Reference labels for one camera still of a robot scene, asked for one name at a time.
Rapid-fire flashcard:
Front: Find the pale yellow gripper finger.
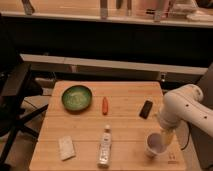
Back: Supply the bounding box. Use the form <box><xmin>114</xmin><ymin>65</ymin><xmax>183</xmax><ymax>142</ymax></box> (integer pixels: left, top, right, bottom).
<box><xmin>161</xmin><ymin>130</ymin><xmax>174</xmax><ymax>146</ymax></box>

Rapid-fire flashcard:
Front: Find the white ceramic cup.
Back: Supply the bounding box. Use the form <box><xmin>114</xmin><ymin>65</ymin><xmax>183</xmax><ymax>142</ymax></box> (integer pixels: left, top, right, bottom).
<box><xmin>145</xmin><ymin>133</ymin><xmax>167</xmax><ymax>158</ymax></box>

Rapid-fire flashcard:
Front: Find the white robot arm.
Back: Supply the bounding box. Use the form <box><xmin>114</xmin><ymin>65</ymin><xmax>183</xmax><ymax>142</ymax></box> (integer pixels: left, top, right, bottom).
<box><xmin>157</xmin><ymin>84</ymin><xmax>213</xmax><ymax>146</ymax></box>

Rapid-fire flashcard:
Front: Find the green ceramic bowl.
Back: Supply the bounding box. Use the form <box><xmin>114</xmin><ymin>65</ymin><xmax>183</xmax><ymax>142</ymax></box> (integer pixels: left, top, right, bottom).
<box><xmin>61</xmin><ymin>85</ymin><xmax>92</xmax><ymax>111</ymax></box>

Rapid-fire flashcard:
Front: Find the black rectangular remote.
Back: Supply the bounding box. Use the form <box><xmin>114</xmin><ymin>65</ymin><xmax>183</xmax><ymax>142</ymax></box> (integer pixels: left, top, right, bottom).
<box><xmin>139</xmin><ymin>100</ymin><xmax>153</xmax><ymax>119</ymax></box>

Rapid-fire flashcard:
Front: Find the clear plastic bottle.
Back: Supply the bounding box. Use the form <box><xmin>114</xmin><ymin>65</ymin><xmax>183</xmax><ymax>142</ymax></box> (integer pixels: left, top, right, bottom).
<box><xmin>98</xmin><ymin>125</ymin><xmax>112</xmax><ymax>168</ymax></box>

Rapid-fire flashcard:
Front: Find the orange carrot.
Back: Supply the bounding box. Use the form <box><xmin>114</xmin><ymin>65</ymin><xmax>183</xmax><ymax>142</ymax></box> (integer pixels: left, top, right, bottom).
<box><xmin>102</xmin><ymin>97</ymin><xmax>108</xmax><ymax>115</ymax></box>

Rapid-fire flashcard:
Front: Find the white folded cloth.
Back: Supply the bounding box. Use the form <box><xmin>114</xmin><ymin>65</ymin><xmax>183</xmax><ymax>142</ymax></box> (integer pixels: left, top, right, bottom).
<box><xmin>58</xmin><ymin>136</ymin><xmax>75</xmax><ymax>161</ymax></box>

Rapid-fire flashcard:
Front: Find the black office chair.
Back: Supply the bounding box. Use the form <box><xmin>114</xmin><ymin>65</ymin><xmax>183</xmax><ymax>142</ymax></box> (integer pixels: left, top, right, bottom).
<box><xmin>0</xmin><ymin>17</ymin><xmax>47</xmax><ymax>171</ymax></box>

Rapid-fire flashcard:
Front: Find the black cable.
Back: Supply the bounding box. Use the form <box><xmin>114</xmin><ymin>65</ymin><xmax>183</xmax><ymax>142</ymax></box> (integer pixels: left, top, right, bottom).
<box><xmin>179</xmin><ymin>123</ymin><xmax>192</xmax><ymax>151</ymax></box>

